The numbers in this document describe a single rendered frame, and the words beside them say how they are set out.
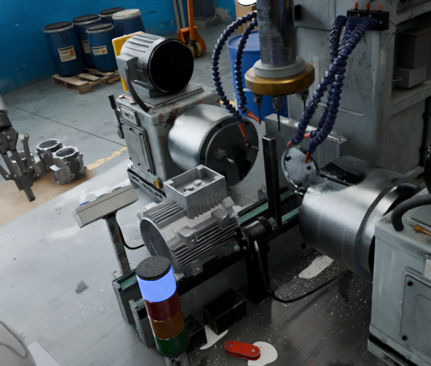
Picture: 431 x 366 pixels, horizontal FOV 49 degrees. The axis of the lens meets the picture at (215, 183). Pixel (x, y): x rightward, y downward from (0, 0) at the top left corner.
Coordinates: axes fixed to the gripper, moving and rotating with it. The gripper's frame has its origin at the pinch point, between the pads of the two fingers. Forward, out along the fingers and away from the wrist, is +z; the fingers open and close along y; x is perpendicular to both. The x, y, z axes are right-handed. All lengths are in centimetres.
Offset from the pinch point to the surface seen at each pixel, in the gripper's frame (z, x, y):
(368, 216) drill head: 42, -54, 51
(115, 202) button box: 13.6, -3.4, 18.6
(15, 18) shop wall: -291, 461, 138
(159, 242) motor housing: 28.4, -9.6, 22.7
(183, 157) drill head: 8.7, 4.9, 47.1
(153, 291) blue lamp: 33, -53, 4
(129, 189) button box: 11.6, -3.5, 23.7
